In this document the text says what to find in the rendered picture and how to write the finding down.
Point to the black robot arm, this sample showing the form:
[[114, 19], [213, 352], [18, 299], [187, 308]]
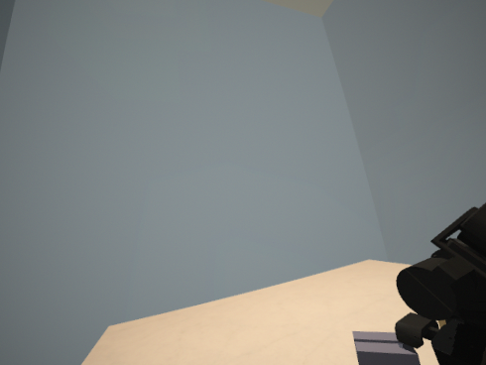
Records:
[[438, 287]]

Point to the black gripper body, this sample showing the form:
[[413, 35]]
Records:
[[412, 328]]

